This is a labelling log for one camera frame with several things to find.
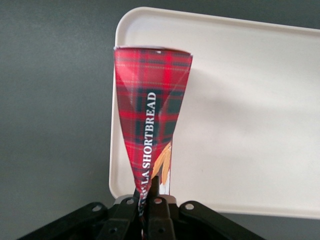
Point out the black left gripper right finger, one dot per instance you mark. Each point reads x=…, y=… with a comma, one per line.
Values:
x=158, y=220

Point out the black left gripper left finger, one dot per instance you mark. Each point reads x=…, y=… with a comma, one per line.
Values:
x=122, y=220

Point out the red tartan cookie box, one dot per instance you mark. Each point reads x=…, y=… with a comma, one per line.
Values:
x=150, y=100

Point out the cream plastic tray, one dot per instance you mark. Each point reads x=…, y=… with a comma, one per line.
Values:
x=245, y=112

